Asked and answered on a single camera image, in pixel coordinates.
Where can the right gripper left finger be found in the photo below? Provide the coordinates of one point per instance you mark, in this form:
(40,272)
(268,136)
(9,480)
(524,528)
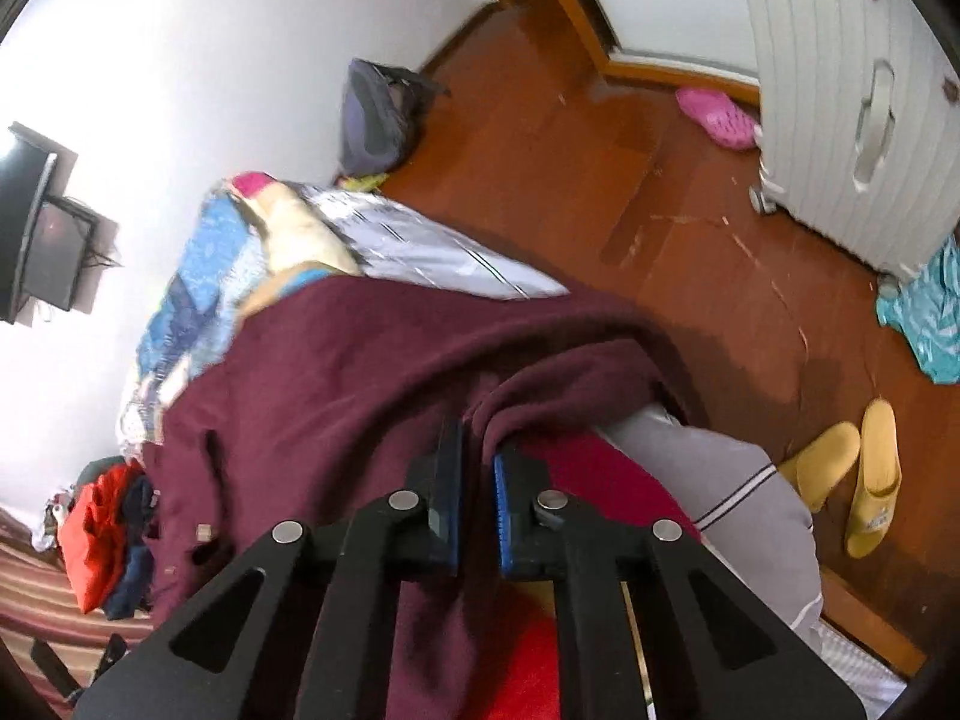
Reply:
(409,535)

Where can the teal patterned cloth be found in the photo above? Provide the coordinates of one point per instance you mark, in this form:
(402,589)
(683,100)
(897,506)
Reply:
(927,313)

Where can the right yellow slipper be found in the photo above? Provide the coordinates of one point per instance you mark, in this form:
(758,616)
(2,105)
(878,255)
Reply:
(878,481)

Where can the maroon button shirt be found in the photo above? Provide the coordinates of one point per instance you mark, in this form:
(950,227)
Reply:
(322,401)

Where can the white ribbed suitcase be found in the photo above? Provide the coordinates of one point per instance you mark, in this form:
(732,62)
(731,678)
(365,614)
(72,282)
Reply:
(858,140)

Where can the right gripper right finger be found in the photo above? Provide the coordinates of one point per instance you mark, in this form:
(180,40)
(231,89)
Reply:
(547,535)

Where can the left yellow slipper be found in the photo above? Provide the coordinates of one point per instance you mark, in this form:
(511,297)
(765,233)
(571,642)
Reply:
(816,470)

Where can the pink croc shoe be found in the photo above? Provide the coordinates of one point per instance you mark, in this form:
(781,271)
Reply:
(724,121)

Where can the black wall television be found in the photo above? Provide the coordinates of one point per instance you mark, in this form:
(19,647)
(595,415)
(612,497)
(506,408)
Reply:
(25,173)

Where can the grey purple backpack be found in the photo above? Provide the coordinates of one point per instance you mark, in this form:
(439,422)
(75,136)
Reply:
(382,108)

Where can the colourful fleece blanket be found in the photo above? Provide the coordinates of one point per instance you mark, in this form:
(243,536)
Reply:
(661,607)

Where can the red folded sweater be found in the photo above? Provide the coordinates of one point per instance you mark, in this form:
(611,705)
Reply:
(92,537)

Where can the striped pink curtain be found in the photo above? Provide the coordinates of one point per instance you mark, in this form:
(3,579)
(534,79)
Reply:
(38,604)

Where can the small wall monitor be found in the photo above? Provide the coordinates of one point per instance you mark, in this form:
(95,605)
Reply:
(60,242)

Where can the yellow slipper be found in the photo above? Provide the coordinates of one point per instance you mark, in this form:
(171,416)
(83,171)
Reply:
(816,470)
(878,481)

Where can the navy folded sweater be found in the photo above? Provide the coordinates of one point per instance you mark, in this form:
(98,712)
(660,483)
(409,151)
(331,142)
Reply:
(137,513)

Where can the grey striped pillow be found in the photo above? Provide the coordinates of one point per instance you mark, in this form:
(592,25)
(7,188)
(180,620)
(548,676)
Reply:
(740,503)

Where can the blue patchwork quilt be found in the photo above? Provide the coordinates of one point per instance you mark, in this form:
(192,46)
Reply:
(254,237)

